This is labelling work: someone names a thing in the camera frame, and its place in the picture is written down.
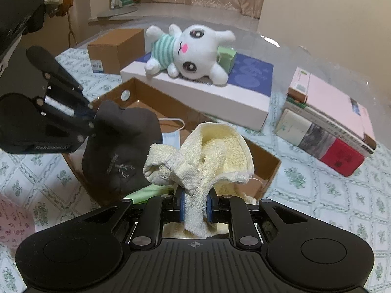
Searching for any yellow towel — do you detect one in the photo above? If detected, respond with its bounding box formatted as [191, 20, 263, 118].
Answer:
[143, 122, 255, 239]

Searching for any small closed cardboard box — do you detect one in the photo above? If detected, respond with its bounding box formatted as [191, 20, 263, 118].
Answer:
[87, 28, 145, 74]

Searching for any light green cloth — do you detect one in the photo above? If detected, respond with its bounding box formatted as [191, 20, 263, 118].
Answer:
[122, 183, 184, 204]

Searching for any white spine book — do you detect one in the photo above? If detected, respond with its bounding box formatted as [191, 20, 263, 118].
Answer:
[285, 96, 376, 155]

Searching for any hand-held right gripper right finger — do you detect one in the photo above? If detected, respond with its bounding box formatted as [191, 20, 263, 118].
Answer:
[206, 189, 309, 248]

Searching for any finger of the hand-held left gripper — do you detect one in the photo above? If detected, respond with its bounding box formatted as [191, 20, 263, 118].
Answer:
[26, 46, 94, 111]
[35, 95, 99, 140]

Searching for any dark grey cap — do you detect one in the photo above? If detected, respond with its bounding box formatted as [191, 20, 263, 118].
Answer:
[82, 100, 162, 193]

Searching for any stack of books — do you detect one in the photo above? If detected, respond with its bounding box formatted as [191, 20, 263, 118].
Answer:
[287, 66, 377, 147]

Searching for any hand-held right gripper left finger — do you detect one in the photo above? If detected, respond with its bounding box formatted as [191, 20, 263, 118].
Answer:
[82, 189, 187, 249]

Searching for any small green box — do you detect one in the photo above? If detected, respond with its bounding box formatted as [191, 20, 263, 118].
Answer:
[216, 46, 238, 71]

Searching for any white box with blue top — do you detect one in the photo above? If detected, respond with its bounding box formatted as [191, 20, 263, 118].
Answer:
[120, 52, 274, 132]

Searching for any black jacket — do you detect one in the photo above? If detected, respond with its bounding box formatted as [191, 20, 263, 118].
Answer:
[0, 0, 47, 63]

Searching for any white plush toy striped shirt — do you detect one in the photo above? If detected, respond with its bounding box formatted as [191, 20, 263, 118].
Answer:
[144, 24, 236, 86]

